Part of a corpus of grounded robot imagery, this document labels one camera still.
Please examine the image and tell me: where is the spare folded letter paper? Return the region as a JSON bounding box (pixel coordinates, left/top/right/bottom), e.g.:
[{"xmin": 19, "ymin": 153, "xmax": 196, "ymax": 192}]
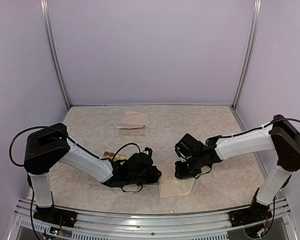
[{"xmin": 116, "ymin": 111, "xmax": 148, "ymax": 129}]

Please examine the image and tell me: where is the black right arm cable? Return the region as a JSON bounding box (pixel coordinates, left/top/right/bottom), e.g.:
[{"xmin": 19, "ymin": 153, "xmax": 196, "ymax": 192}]
[{"xmin": 194, "ymin": 117, "xmax": 300, "ymax": 180}]

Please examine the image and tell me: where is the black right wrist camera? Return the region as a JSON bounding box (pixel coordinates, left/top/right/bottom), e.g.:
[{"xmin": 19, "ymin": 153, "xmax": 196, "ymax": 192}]
[{"xmin": 174, "ymin": 133, "xmax": 205, "ymax": 159}]

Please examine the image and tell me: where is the round sticker sheet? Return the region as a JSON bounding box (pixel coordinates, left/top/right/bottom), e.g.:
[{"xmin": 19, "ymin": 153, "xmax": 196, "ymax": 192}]
[{"xmin": 102, "ymin": 151, "xmax": 127, "ymax": 162}]

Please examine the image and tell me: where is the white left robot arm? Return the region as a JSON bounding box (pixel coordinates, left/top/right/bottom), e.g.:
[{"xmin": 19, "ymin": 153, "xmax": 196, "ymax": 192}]
[{"xmin": 23, "ymin": 123, "xmax": 162, "ymax": 223}]

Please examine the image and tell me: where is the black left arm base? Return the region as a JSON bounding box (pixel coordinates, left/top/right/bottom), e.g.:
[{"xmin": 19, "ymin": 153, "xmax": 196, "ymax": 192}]
[{"xmin": 33, "ymin": 205, "xmax": 78, "ymax": 228}]

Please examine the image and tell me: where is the aluminium front table rail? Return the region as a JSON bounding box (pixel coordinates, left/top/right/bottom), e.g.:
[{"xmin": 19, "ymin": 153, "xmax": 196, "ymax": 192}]
[{"xmin": 13, "ymin": 197, "xmax": 297, "ymax": 240}]

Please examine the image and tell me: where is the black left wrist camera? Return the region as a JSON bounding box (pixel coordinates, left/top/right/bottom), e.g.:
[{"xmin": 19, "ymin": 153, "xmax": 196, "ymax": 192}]
[{"xmin": 142, "ymin": 147, "xmax": 153, "ymax": 158}]

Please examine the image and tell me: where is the aluminium right corner post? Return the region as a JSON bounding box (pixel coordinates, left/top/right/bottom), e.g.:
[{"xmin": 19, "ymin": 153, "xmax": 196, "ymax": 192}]
[{"xmin": 231, "ymin": 0, "xmax": 262, "ymax": 112}]

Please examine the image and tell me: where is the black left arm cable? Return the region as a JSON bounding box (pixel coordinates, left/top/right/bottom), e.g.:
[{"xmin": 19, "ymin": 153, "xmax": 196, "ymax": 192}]
[{"xmin": 8, "ymin": 126, "xmax": 145, "ymax": 193}]

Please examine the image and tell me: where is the aluminium left corner post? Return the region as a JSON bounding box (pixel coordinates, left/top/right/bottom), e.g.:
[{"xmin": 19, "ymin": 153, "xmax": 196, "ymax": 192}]
[{"xmin": 40, "ymin": 0, "xmax": 72, "ymax": 110}]

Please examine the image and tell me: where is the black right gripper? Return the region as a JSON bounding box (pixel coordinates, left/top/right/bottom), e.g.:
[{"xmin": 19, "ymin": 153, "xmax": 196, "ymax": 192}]
[{"xmin": 174, "ymin": 155, "xmax": 203, "ymax": 180}]

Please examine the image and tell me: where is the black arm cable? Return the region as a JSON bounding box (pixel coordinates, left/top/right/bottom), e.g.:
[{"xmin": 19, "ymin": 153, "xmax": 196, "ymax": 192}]
[
  {"xmin": 8, "ymin": 126, "xmax": 145, "ymax": 193},
  {"xmin": 194, "ymin": 117, "xmax": 300, "ymax": 180}
]

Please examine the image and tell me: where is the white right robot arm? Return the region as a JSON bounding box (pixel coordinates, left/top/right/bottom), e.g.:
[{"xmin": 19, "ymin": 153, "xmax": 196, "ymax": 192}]
[{"xmin": 174, "ymin": 114, "xmax": 300, "ymax": 222}]

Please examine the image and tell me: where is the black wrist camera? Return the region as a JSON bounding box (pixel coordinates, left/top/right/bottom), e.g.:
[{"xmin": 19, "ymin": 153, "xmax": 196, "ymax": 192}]
[
  {"xmin": 174, "ymin": 133, "xmax": 205, "ymax": 159},
  {"xmin": 142, "ymin": 147, "xmax": 153, "ymax": 158}
]

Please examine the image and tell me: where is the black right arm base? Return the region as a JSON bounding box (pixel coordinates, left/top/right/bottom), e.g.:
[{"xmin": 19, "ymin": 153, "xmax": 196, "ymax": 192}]
[{"xmin": 228, "ymin": 196, "xmax": 273, "ymax": 228}]

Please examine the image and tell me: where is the aluminium corner post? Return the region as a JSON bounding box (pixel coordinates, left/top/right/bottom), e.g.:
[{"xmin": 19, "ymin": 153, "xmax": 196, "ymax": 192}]
[
  {"xmin": 231, "ymin": 0, "xmax": 262, "ymax": 112},
  {"xmin": 40, "ymin": 0, "xmax": 72, "ymax": 110}
]

